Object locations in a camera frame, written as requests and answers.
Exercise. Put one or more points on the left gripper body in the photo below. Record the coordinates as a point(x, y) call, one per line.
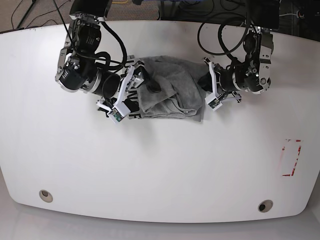
point(220, 84)

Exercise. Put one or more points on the grey t-shirt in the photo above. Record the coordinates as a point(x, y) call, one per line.
point(180, 97)

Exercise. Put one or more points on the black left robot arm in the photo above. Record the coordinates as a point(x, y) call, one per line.
point(250, 66)

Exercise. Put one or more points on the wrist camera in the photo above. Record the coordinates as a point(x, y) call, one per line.
point(118, 114)
point(213, 103)

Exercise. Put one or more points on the table grommet hole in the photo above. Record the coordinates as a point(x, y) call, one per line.
point(265, 206)
point(45, 196)

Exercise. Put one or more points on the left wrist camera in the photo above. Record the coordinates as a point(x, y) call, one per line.
point(213, 103)

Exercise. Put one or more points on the left table grommet hole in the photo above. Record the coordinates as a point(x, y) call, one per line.
point(45, 196)

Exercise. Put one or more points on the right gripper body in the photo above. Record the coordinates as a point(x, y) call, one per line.
point(116, 88)

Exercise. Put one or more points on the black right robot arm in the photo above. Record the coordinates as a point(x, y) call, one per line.
point(81, 67)

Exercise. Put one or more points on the red tape rectangle marking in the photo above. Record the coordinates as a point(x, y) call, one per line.
point(290, 156)

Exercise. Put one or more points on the right table grommet hole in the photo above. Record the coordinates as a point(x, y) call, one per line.
point(265, 206)

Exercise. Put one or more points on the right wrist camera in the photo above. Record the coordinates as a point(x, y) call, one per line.
point(118, 114)

